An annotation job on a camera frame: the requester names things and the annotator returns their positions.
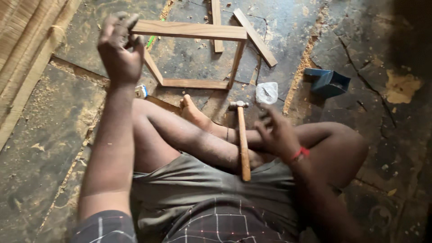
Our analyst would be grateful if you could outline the red wrist thread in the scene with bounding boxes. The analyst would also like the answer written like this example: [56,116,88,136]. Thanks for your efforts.
[291,146,310,161]

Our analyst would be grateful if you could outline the clear plastic bag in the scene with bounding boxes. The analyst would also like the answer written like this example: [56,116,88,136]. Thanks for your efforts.
[255,82,279,105]

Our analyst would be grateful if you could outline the dark plaid shirt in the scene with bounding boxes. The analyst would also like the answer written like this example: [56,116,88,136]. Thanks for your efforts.
[71,197,304,243]

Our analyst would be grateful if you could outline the wooden handled hammer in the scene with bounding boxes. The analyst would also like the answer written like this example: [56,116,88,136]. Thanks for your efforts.
[229,101,252,182]

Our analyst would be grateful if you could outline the person's leg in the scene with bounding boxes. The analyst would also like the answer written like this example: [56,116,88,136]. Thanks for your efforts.
[179,94,370,189]
[132,99,270,174]

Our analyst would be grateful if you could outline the person's left hand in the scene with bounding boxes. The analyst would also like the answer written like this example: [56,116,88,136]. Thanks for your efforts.
[97,11,146,89]

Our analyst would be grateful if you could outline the short wooden strip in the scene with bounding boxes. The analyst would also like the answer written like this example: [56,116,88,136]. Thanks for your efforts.
[211,0,225,53]

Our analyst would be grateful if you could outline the small white blue container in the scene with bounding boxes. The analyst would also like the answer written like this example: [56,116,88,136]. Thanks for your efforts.
[135,84,149,100]

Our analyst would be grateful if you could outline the long wooden strip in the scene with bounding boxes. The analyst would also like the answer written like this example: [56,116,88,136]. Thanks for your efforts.
[233,8,279,68]

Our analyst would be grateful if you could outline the blue cardboard box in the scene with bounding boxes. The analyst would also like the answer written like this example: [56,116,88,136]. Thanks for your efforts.
[304,67,351,99]

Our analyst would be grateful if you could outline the green pencil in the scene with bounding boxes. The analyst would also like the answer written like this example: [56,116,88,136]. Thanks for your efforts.
[146,18,165,49]

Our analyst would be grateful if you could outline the stack of wooden boards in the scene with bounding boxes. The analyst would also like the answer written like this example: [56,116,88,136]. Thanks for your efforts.
[0,0,83,149]

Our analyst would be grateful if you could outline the rectangular wooden frame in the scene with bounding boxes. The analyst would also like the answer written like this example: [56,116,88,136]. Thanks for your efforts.
[130,19,248,90]

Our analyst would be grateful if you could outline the person's right leg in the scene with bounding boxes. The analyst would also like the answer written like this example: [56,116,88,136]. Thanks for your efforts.
[179,94,370,189]

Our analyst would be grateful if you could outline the person's left leg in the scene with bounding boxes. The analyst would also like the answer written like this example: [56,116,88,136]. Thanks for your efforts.
[132,99,270,174]

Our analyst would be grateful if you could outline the person's right hand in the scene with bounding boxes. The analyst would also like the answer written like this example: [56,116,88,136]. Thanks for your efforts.
[254,103,304,165]

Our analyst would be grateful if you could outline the grey shorts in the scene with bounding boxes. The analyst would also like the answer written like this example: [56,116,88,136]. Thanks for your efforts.
[130,152,304,238]

